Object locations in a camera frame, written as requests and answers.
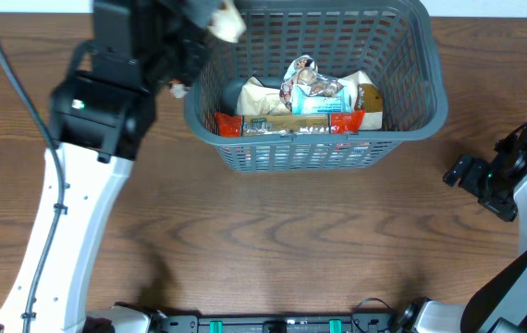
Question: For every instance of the long orange biscuit pack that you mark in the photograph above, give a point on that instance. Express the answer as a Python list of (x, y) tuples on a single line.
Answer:
[(247, 126)]

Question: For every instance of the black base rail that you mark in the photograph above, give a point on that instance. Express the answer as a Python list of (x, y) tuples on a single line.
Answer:
[(369, 321)]

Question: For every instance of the white cookie snack pouch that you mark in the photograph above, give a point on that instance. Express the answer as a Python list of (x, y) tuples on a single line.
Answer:
[(363, 93)]

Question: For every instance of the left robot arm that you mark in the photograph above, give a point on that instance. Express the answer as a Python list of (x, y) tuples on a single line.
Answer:
[(99, 116)]

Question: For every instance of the mint green wipes packet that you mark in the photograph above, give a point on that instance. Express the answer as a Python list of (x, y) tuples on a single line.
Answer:
[(303, 104)]

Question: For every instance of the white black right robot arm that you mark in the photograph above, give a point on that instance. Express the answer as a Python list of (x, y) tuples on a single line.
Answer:
[(498, 306)]

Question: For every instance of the grey plastic lattice basket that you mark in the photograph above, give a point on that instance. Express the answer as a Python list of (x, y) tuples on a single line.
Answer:
[(391, 41)]

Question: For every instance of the white brown snack pouch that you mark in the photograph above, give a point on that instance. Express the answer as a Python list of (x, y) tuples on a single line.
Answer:
[(224, 23)]

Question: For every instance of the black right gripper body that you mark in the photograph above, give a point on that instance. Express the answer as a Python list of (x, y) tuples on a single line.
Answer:
[(465, 171)]

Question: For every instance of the Kleenex tissue multipack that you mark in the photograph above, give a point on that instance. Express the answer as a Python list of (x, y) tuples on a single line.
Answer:
[(282, 152)]

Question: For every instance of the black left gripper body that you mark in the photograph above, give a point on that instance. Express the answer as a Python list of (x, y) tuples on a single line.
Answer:
[(177, 57)]

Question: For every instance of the beige paper bag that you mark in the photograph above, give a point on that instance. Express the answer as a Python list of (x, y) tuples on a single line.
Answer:
[(257, 100)]

